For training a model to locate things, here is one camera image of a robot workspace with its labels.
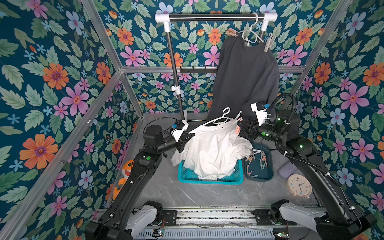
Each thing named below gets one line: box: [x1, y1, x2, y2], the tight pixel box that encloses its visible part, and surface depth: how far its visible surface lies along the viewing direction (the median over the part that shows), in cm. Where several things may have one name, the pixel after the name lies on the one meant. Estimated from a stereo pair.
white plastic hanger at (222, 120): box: [202, 107, 233, 127], surface depth 70 cm
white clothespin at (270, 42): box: [264, 32, 276, 53], surface depth 56 cm
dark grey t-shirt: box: [208, 33, 280, 122], surface depth 68 cm
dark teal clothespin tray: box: [243, 142, 274, 182], surface depth 92 cm
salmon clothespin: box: [235, 125, 241, 135], surface depth 65 cm
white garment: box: [170, 119, 253, 181], surface depth 81 cm
